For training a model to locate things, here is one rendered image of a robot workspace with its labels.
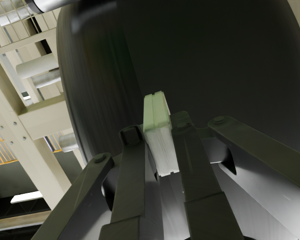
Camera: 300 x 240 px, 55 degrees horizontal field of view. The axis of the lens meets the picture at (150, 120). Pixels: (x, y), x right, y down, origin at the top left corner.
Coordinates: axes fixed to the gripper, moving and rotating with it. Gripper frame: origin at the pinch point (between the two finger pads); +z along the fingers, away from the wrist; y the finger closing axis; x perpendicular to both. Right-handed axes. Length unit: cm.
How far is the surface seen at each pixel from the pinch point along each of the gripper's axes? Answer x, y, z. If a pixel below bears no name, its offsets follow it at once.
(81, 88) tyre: 1.9, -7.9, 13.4
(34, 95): -79, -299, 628
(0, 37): 60, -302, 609
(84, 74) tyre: 3.2, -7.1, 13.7
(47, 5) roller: 11.3, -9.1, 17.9
